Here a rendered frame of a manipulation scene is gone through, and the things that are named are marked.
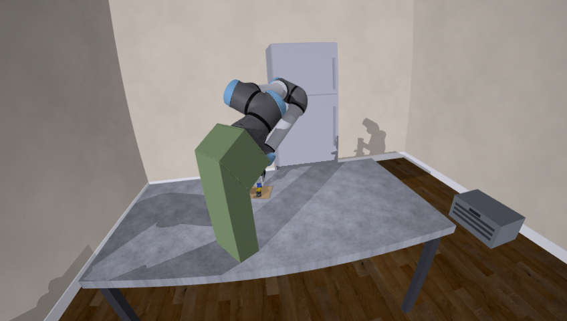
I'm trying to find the tan flat mat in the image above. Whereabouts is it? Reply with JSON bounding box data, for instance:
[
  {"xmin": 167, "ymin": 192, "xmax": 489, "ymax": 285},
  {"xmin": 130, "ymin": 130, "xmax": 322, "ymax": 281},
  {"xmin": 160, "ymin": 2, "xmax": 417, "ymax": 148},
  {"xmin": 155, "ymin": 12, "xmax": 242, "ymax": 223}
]
[{"xmin": 250, "ymin": 186, "xmax": 272, "ymax": 199}]

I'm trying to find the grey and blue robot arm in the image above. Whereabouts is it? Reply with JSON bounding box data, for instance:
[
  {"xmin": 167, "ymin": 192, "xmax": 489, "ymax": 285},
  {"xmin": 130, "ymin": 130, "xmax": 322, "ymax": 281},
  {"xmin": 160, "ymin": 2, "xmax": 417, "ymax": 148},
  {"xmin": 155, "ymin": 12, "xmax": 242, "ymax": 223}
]
[{"xmin": 223, "ymin": 77, "xmax": 308, "ymax": 166}]

